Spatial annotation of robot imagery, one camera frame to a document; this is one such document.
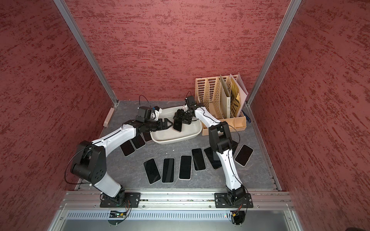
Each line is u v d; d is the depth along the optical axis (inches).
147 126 28.8
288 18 29.3
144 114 27.7
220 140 24.3
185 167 33.7
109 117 43.1
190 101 33.3
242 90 34.4
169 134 39.2
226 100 33.5
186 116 35.3
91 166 17.7
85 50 34.5
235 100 38.3
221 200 29.1
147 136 36.6
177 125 40.8
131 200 29.4
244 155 37.2
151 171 32.9
